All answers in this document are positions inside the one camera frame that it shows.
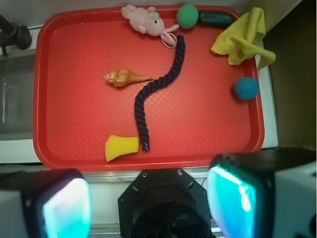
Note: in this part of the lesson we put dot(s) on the dark green sponge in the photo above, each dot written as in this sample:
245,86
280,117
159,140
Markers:
215,18

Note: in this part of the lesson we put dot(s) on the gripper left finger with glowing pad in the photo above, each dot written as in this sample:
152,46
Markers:
45,204

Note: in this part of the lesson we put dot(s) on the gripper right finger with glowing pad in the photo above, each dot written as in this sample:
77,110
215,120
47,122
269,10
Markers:
271,193

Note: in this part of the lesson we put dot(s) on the yellow sponge piece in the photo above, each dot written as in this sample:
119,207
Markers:
116,146

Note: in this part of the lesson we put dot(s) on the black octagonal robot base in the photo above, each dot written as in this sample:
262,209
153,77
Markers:
166,203

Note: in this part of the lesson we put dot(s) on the golden conch shell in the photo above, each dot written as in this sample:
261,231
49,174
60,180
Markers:
123,77

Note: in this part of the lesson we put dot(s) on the black clamp knob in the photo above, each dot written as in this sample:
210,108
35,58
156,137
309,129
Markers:
12,34

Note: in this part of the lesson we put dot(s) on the blue textured ball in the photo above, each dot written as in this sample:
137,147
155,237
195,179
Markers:
246,88

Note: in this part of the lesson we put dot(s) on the green textured ball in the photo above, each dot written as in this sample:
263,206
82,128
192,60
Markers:
187,16

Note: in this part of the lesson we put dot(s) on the pink plush bunny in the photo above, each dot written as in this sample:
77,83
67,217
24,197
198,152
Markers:
148,21

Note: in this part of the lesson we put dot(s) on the red plastic tray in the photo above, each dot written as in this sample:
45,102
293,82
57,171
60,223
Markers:
189,121

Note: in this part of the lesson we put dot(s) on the yellow cloth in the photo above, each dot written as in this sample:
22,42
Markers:
239,41

